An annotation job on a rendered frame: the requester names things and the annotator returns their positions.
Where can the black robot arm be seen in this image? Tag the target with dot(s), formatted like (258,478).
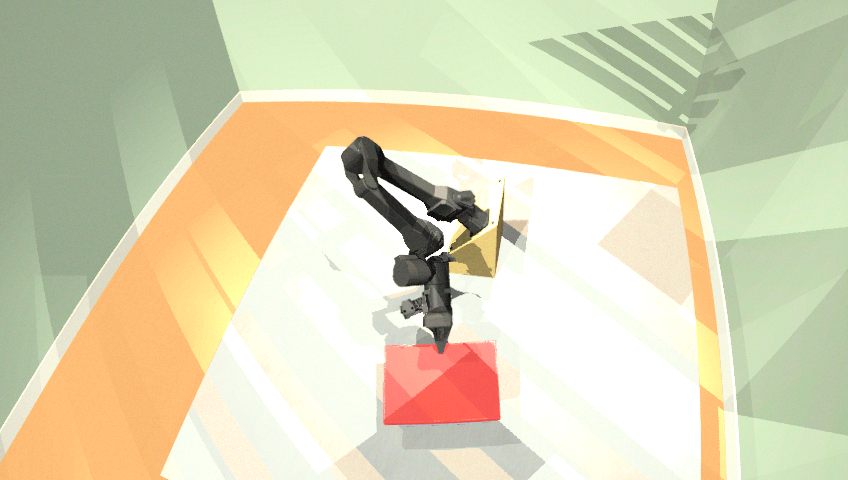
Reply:
(423,238)

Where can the red rectangular lid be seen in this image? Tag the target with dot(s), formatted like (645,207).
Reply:
(422,386)

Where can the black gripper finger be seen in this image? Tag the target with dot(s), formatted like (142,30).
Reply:
(441,334)

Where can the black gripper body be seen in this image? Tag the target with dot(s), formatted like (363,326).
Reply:
(439,303)

